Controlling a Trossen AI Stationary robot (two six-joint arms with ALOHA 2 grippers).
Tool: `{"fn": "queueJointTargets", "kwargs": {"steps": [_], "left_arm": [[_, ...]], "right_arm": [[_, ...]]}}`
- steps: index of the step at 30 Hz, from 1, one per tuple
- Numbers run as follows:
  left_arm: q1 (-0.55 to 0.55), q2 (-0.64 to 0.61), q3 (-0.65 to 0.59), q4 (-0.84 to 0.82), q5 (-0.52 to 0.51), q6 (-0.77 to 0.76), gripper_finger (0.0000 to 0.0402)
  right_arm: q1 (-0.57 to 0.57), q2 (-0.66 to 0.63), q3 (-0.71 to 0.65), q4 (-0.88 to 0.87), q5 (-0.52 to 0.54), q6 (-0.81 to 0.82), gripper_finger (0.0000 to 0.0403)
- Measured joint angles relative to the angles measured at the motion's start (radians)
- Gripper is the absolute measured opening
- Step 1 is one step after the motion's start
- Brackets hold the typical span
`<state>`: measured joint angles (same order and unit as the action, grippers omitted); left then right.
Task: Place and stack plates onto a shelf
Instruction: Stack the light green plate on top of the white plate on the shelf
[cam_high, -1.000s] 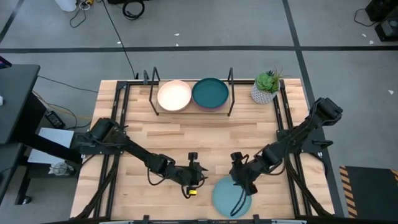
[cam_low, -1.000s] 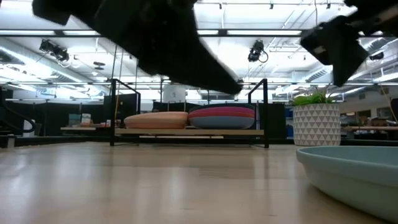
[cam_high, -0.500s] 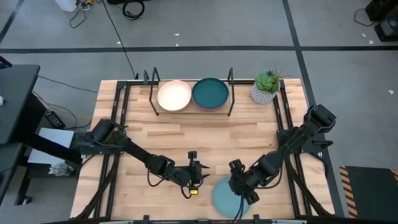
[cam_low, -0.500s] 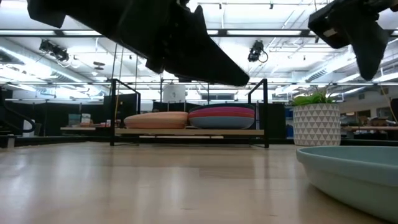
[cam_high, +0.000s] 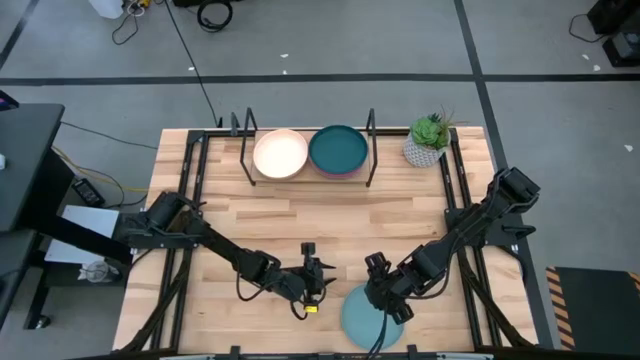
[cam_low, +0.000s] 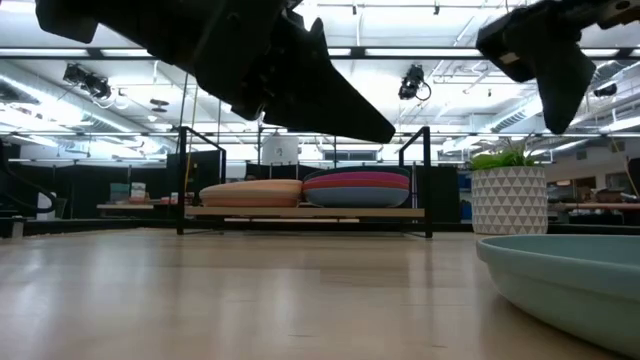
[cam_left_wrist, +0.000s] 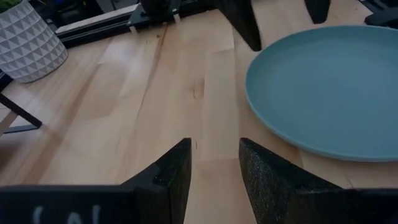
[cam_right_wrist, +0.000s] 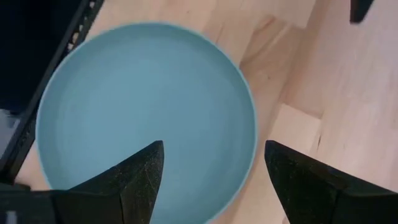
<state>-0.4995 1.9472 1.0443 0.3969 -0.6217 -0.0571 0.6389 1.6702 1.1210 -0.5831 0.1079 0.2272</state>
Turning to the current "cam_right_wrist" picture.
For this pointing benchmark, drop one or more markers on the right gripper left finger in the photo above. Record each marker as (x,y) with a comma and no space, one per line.
(140,180)

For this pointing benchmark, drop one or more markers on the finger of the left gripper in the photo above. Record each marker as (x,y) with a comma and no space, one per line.
(359,9)

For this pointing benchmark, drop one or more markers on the black perforated frame rail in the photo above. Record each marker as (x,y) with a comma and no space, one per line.
(77,31)

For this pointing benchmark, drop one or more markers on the light blue plate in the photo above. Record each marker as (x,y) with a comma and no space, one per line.
(140,93)

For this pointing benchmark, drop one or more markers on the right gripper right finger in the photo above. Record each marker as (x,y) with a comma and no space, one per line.
(298,180)

